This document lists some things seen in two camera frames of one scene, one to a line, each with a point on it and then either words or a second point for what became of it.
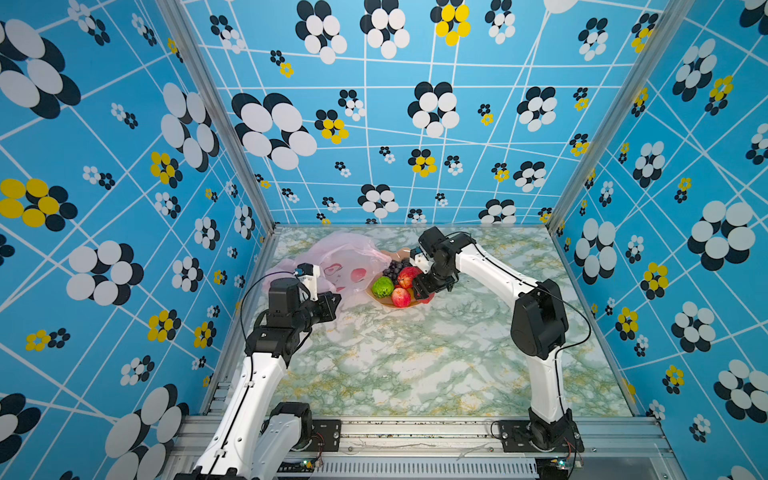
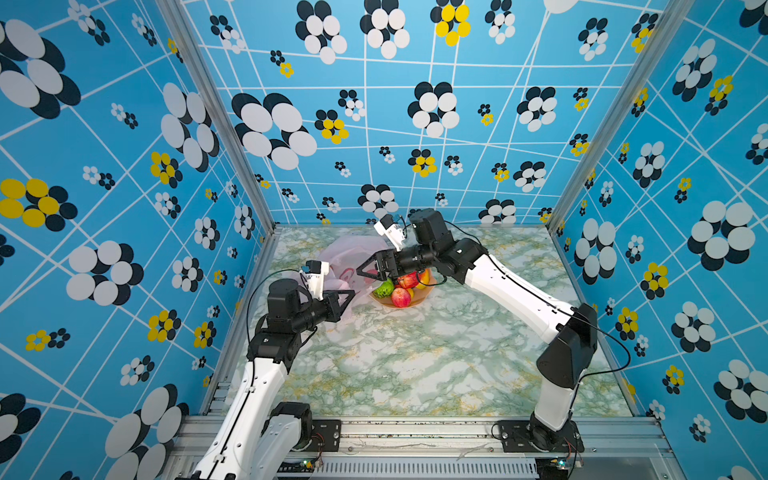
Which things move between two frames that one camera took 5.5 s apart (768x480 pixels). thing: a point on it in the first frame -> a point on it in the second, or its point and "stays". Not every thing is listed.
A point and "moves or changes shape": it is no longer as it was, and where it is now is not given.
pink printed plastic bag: (347, 264) moves or changes shape
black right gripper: (423, 287) -> (384, 260)
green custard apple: (382, 287) stays
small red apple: (401, 297) stays
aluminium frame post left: (184, 31) stays
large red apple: (406, 277) stays
